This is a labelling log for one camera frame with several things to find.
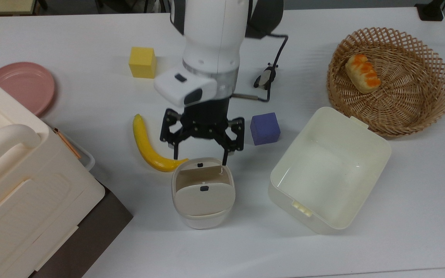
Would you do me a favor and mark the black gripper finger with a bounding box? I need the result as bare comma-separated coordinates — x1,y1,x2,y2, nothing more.
160,109,186,161
222,117,245,166

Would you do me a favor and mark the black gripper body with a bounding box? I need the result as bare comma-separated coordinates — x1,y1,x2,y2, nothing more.
182,97,231,141

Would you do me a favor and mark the cream trash can with lid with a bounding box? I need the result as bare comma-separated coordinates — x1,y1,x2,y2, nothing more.
171,157,236,230

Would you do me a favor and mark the purple foam cube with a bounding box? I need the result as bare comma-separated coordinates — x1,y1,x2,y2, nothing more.
250,112,281,146

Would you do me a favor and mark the yellow plastic banana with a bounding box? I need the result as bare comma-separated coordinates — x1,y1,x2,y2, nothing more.
132,114,189,173

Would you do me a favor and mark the panda toy figure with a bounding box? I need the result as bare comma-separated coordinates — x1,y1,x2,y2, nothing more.
253,66,278,90

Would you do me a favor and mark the yellow foam cube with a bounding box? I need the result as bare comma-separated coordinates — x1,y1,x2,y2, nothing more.
129,47,157,79

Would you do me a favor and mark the white square plastic container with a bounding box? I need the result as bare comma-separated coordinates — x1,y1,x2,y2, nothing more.
268,107,392,235

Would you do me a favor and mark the orange glazed bread loaf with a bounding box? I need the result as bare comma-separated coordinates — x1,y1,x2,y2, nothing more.
345,54,382,94

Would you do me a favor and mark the pink plate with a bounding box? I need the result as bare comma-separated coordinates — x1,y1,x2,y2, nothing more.
0,62,56,117

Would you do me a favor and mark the cream plastic storage cabinet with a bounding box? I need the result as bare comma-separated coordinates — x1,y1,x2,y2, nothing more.
0,69,106,278

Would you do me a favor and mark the woven wicker basket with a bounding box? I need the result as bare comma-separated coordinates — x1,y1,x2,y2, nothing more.
326,27,445,138

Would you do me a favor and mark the wooden desk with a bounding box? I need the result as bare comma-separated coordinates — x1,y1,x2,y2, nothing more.
0,0,38,16

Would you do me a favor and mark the black table clamp base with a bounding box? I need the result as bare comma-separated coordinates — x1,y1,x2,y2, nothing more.
415,0,445,22

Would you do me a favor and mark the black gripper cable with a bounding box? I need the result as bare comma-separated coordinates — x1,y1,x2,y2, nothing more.
233,34,289,103

